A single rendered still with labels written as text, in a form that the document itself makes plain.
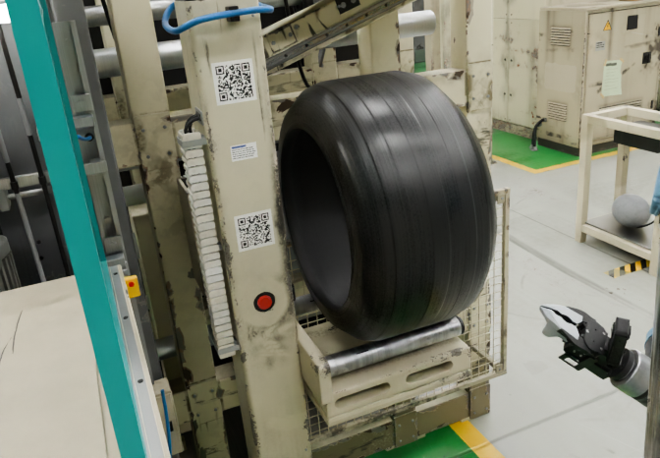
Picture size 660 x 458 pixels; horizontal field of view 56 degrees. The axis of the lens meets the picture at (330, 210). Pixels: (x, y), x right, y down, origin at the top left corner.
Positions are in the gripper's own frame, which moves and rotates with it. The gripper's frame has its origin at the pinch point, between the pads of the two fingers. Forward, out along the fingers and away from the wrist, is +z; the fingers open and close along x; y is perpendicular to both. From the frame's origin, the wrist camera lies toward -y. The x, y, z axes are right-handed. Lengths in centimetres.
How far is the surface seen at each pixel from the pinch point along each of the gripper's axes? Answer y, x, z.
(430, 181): -15.0, -3.5, 35.8
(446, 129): -18.3, 7.4, 38.2
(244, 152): -4, -13, 68
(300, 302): 42, -6, 42
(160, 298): 94, -1, 78
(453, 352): 21.4, -7.0, 7.8
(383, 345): 22.0, -15.2, 22.6
